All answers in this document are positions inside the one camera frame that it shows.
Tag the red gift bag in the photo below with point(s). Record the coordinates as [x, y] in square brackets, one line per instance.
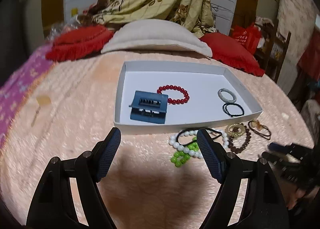
[248, 37]

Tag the blue hair claw clip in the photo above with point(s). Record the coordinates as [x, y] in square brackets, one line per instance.
[149, 107]

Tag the white cardboard box tray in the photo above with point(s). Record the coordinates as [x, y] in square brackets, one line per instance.
[192, 90]

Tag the beige pillow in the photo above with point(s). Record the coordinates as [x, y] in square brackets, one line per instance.
[153, 34]

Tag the right red cushion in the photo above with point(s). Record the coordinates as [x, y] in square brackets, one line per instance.
[228, 51]

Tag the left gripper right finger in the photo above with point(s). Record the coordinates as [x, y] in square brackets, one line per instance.
[264, 205]

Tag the purple floral sheet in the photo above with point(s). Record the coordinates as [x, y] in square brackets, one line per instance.
[18, 85]

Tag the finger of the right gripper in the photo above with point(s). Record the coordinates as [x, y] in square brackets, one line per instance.
[275, 147]
[277, 161]

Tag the left red fringed cushion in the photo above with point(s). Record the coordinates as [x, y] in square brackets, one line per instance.
[79, 43]

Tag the wooden chair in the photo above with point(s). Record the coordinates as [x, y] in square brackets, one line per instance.
[271, 54]

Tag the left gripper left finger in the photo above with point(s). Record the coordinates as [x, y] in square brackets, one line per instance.
[52, 205]

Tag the person's right hand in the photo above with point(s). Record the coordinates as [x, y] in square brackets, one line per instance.
[293, 194]

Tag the silver woven bangle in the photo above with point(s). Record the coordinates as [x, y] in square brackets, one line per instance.
[227, 96]

